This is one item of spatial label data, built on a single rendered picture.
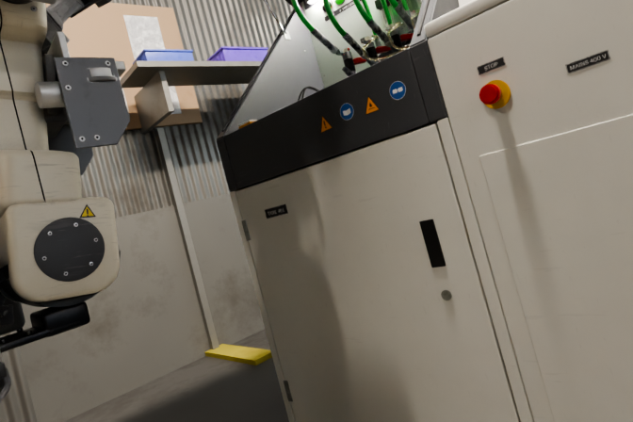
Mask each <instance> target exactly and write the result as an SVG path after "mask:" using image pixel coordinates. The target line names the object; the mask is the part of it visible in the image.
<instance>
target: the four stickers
mask: <svg viewBox="0 0 633 422"><path fill-rule="evenodd" d="M387 86H388V89H389V93H390V98H391V102H392V103H393V102H395V101H398V100H400V99H403V98H406V97H408V94H407V90H406V86H405V82H404V78H402V79H399V80H397V81H395V82H392V83H389V84H387ZM361 100H362V104H363V108H364V112H365V115H369V114H371V113H374V112H377V111H379V110H380V107H379V103H378V99H377V95H376V92H375V93H372V94H370V95H367V96H366V97H363V98H361ZM338 109H339V113H340V116H341V120H342V122H346V121H348V120H351V119H353V118H356V116H355V112H354V109H353V105H352V102H351V100H350V101H348V102H346V103H344V104H342V105H339V106H338ZM316 121H317V124H318V128H319V131H320V134H322V133H324V132H326V131H329V130H331V129H333V125H332V122H331V119H330V116H329V112H328V113H326V114H324V115H322V116H319V117H317V118H316Z"/></svg>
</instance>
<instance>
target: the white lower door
mask: <svg viewBox="0 0 633 422"><path fill-rule="evenodd" d="M236 195H237V198H238V202H239V206H240V210H241V214H242V217H243V220H242V225H243V229H244V233H245V237H246V239H247V241H249V242H250V246H251V250H252V257H253V260H254V264H255V267H256V271H257V275H258V279H259V282H260V285H261V289H262V293H263V297H264V301H265V304H266V307H267V311H268V318H269V322H270V325H271V329H272V332H273V336H274V340H275V344H276V347H277V350H278V354H279V358H280V362H281V366H282V369H283V373H284V379H285V381H284V388H285V392H286V394H287V398H288V401H291V405H292V409H293V412H294V416H295V419H296V422H521V420H520V417H519V413H518V411H517V407H516V404H515V400H514V396H513V393H512V389H511V384H510V381H509V377H508V373H507V370H506V367H505V364H504V360H503V357H502V353H501V349H500V346H499V343H498V340H497V336H496V333H495V326H494V323H493V320H492V317H491V313H490V310H489V306H488V302H487V300H486V296H485V293H484V289H483V286H482V282H481V278H480V276H479V270H478V266H477V263H476V259H475V255H474V253H473V249H472V246H471V242H470V239H469V235H468V232H467V229H466V225H465V222H464V218H463V212H462V209H461V206H460V202H459V199H458V195H457V191H456V188H455V185H454V182H453V178H452V175H451V171H450V167H449V165H448V161H447V158H446V152H445V148H444V144H443V141H442V138H441V135H440V131H439V128H438V124H437V123H436V124H432V125H429V126H427V127H424V128H421V129H418V130H415V131H413V132H410V133H407V134H404V135H401V136H398V137H395V138H390V139H388V140H386V141H383V142H380V143H377V144H374V145H371V146H368V147H365V148H363V149H360V150H357V151H354V152H352V153H349V154H344V155H341V156H338V157H336V158H333V159H330V160H327V161H324V162H321V163H318V164H315V165H314V166H311V167H308V168H305V169H302V170H297V171H294V172H291V173H288V174H286V175H283V176H280V177H278V178H275V179H272V180H269V181H266V182H264V183H261V184H258V185H255V186H252V187H247V188H244V189H241V190H239V191H237V192H236Z"/></svg>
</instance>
